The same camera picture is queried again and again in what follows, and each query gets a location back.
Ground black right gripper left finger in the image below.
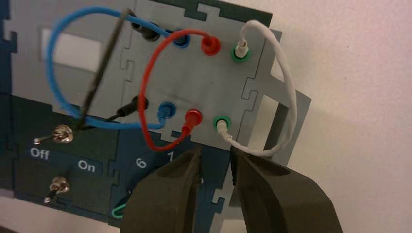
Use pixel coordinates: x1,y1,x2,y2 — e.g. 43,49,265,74
120,146,204,233

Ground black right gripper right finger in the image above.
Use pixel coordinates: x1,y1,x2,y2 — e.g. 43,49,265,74
230,147,343,233

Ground white jumper wire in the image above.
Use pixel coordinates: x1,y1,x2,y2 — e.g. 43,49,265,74
216,19,297,158

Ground green banana socket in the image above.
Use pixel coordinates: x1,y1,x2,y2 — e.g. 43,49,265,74
230,45,252,63
213,116,232,134

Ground grey and teal task box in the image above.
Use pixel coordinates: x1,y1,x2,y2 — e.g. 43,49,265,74
0,0,312,230

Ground white display window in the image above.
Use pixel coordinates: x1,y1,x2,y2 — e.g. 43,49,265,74
40,29,103,73

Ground blue jumper wire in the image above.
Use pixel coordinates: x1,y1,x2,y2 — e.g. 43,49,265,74
46,5,191,131

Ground black jumper wire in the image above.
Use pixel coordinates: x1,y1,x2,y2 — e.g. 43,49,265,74
74,8,162,129

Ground metal toggle switch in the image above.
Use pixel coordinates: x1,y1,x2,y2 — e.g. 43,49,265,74
43,176,71,204
33,125,74,145

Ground red jumper wire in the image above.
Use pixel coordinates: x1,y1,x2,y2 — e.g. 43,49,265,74
137,29,222,152

